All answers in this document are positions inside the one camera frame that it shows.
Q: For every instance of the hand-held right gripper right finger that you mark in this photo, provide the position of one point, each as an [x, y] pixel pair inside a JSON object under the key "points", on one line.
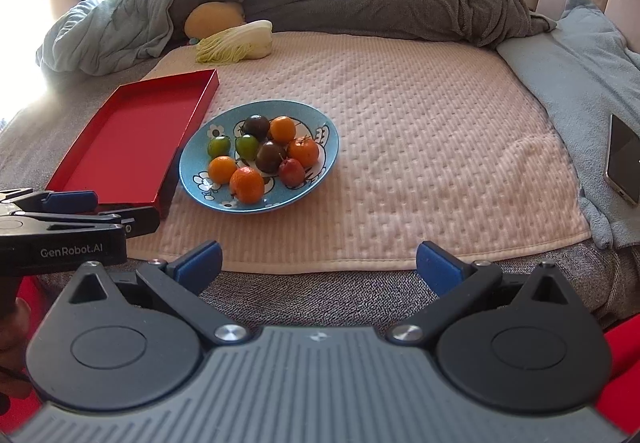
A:
{"points": [[440, 265]]}

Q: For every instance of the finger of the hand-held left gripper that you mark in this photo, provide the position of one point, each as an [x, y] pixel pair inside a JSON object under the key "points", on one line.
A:
{"points": [[140, 220], [75, 202]]}

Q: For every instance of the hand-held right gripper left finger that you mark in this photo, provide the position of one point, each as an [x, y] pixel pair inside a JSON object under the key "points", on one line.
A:
{"points": [[200, 263]]}

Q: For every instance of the blue patterned plate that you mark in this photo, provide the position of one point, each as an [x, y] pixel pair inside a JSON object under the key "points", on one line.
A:
{"points": [[192, 163]]}

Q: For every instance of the red cardboard tray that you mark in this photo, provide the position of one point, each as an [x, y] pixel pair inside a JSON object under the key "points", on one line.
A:
{"points": [[125, 138]]}

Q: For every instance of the small orange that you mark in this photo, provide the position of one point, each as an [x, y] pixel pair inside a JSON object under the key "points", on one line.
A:
{"points": [[303, 153], [222, 170], [282, 129], [247, 185]]}

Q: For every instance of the green tomato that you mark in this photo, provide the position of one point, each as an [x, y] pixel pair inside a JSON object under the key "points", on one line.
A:
{"points": [[247, 146], [219, 146]]}

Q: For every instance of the dark purple tomato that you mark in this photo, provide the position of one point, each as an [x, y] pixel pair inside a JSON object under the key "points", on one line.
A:
{"points": [[270, 158], [256, 127]]}

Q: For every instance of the small red crabapple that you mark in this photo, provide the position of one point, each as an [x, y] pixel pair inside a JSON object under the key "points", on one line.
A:
{"points": [[291, 173]]}

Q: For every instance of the person's left hand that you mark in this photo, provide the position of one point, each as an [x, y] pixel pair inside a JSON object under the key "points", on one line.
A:
{"points": [[15, 338]]}

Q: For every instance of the grey melange bedsheet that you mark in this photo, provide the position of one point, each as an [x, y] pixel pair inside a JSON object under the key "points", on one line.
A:
{"points": [[325, 293]]}

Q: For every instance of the pink textured mat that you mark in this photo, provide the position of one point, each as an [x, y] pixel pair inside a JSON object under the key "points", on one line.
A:
{"points": [[425, 148]]}

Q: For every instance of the grey-green crumpled blanket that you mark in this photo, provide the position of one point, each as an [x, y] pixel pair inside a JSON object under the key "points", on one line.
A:
{"points": [[100, 33]]}

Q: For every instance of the napa cabbage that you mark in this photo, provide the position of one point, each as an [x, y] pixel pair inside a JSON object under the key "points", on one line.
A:
{"points": [[240, 43]]}

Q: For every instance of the person's red clothing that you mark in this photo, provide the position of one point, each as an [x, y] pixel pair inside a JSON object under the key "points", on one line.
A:
{"points": [[625, 363]]}

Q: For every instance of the silver smartphone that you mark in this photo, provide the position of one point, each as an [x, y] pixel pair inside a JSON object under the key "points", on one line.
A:
{"points": [[622, 158]]}

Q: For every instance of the light blue fleece blanket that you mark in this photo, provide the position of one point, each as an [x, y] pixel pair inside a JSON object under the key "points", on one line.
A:
{"points": [[565, 88]]}

